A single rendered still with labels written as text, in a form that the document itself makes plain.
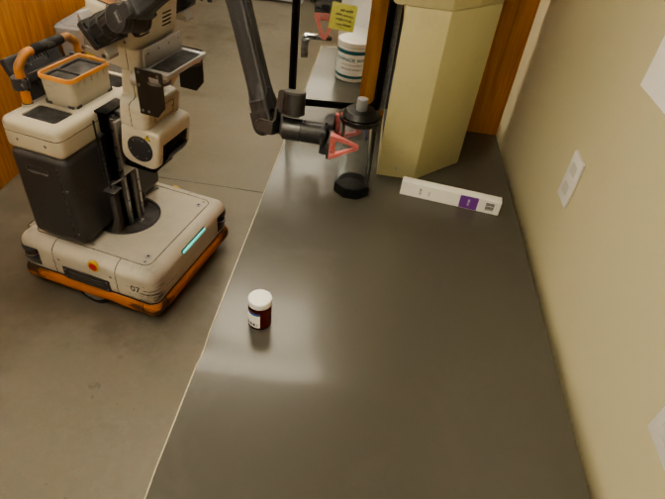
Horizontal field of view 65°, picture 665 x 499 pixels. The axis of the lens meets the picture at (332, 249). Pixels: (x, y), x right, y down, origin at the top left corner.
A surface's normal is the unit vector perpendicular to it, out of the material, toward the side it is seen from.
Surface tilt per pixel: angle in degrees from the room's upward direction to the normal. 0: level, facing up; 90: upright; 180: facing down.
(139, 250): 0
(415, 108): 90
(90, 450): 0
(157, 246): 0
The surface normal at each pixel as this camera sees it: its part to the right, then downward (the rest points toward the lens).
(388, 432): 0.10, -0.76
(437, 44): -0.11, 0.63
